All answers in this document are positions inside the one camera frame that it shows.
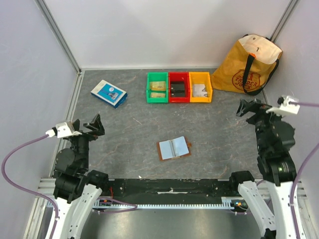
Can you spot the gold card upper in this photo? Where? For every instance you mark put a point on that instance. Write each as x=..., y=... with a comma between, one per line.
x=158, y=86

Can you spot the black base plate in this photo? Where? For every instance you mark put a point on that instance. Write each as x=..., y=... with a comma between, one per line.
x=169, y=191

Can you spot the silver card in yellow bin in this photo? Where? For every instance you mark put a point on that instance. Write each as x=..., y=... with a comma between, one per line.
x=199, y=89

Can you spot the gold card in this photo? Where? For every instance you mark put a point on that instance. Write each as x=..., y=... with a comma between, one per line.
x=158, y=86
x=157, y=95

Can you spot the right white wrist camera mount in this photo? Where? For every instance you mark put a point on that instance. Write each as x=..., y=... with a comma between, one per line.
x=287, y=105

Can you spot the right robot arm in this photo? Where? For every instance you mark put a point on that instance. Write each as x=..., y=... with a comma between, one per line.
x=275, y=138

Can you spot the slotted cable duct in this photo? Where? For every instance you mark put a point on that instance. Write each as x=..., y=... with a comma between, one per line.
x=224, y=205

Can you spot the aluminium frame rail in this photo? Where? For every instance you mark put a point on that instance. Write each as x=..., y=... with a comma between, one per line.
x=47, y=185

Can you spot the green plastic bin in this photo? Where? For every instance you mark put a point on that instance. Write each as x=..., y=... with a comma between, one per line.
x=156, y=76

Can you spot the red plastic bin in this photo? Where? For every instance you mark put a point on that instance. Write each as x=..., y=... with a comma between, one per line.
x=179, y=76

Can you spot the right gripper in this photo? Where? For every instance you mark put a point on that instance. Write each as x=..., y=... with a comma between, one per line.
x=255, y=114

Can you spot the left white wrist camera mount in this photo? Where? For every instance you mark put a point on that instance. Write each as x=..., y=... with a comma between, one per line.
x=63, y=130

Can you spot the blue and white box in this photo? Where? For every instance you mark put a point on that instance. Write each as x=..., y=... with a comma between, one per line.
x=109, y=93

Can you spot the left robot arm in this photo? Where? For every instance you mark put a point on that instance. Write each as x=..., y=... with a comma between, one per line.
x=76, y=188

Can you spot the black cards in red bin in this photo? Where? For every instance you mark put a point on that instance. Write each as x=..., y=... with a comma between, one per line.
x=177, y=89

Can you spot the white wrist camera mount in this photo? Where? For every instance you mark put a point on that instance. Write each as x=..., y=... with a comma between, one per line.
x=287, y=105
x=63, y=130

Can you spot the brown leather card holder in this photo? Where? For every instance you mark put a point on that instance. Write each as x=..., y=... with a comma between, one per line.
x=174, y=148

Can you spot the yellow Trader Joe's tote bag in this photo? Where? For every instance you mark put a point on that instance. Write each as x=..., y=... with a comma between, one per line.
x=248, y=66

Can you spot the gold card lower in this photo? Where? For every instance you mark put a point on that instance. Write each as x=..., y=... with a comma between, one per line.
x=157, y=95

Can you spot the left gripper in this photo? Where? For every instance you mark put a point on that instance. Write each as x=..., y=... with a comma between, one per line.
x=95, y=124

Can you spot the yellow plastic bin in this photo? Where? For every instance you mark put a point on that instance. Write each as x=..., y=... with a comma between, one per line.
x=201, y=90

